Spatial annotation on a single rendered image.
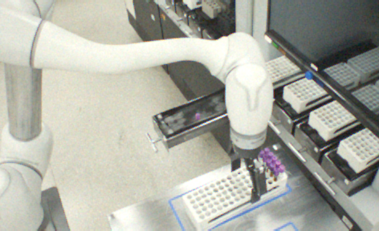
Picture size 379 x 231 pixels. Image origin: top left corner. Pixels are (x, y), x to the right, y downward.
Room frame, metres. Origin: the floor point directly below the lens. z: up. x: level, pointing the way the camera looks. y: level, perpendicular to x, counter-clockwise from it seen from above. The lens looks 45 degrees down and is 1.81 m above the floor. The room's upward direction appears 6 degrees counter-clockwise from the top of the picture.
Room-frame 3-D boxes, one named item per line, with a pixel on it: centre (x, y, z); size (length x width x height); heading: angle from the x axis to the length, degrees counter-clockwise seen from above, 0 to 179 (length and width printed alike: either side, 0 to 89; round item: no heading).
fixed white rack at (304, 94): (1.03, -0.50, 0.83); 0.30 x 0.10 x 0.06; 112
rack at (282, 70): (1.13, -0.35, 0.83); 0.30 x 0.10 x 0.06; 112
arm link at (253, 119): (0.64, -0.14, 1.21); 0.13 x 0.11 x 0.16; 175
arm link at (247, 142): (0.62, -0.14, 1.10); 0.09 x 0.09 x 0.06
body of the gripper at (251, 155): (0.62, -0.14, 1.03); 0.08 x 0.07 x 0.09; 23
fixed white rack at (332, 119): (0.89, -0.56, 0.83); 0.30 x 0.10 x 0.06; 112
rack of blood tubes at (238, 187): (0.61, -0.11, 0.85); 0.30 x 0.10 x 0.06; 112
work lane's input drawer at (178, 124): (1.06, -0.18, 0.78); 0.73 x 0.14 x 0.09; 112
